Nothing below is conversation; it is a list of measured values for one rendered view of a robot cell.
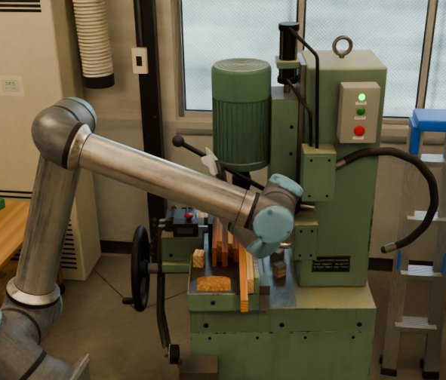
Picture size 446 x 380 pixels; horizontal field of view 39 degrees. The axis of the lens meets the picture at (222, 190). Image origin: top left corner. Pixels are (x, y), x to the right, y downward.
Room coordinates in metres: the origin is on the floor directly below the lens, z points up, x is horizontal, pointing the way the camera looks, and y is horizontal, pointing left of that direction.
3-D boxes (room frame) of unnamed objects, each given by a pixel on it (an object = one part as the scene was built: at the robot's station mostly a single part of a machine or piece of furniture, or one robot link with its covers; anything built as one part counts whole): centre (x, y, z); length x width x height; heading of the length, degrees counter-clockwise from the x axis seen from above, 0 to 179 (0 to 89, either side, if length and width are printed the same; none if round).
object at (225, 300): (1.84, 0.05, 0.87); 0.61 x 0.30 x 0.06; 179
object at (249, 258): (1.83, -0.08, 0.93); 0.60 x 0.02 x 0.05; 179
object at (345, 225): (1.82, -0.35, 1.16); 0.22 x 0.22 x 0.72; 89
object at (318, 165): (1.67, -0.27, 1.23); 0.09 x 0.08 x 0.15; 89
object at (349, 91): (1.68, -0.38, 1.40); 0.10 x 0.06 x 0.16; 89
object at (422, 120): (2.30, -0.83, 0.58); 0.27 x 0.25 x 1.16; 172
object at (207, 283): (1.59, 0.03, 0.91); 0.10 x 0.07 x 0.02; 89
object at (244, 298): (1.75, -0.06, 0.92); 0.60 x 0.02 x 0.04; 179
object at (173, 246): (1.84, 0.13, 0.92); 0.15 x 0.13 x 0.09; 179
